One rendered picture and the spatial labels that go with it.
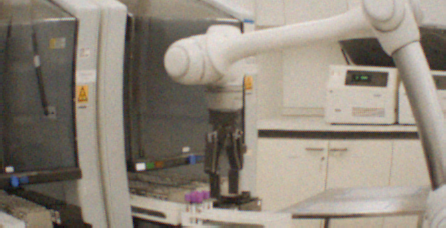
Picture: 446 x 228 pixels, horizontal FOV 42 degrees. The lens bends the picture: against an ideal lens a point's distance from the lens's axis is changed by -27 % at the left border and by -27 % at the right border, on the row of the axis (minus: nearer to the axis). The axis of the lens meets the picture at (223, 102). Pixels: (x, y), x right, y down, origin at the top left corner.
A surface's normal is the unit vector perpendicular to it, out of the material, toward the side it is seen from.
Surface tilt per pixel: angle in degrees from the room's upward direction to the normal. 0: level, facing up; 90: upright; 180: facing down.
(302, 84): 90
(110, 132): 90
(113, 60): 90
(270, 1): 90
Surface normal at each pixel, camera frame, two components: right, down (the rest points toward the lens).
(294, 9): -0.54, 0.05
